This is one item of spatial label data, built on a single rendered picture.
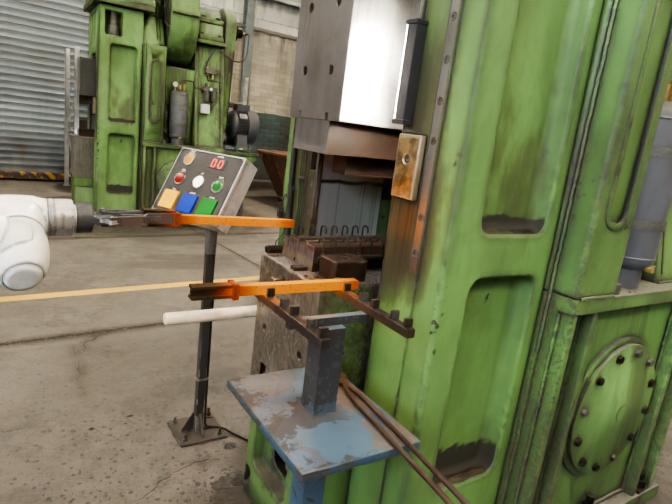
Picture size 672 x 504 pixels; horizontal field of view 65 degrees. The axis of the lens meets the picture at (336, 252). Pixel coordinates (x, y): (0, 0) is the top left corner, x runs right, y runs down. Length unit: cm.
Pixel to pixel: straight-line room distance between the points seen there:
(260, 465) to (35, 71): 801
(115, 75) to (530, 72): 530
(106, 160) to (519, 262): 532
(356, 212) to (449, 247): 69
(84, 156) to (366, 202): 493
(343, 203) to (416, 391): 76
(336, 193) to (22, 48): 781
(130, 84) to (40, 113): 318
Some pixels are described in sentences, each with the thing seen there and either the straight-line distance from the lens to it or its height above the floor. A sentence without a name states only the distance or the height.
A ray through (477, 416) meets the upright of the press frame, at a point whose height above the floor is 52.
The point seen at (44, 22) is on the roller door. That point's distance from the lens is 941.
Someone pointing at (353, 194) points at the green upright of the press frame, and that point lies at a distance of 194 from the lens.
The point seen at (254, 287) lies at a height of 98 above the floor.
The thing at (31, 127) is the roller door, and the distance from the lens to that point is 935.
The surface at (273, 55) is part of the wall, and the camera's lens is 1081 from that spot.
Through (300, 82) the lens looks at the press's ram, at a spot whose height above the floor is 147.
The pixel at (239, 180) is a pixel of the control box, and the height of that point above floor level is 112.
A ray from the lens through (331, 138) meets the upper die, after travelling 155.
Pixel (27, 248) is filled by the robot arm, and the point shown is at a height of 104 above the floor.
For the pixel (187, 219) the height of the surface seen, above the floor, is 106.
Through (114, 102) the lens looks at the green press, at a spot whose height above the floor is 133.
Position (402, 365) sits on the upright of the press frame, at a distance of 151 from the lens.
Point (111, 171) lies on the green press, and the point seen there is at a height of 58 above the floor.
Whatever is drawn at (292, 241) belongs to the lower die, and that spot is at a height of 98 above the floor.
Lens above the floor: 134
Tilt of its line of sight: 13 degrees down
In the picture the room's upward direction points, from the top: 7 degrees clockwise
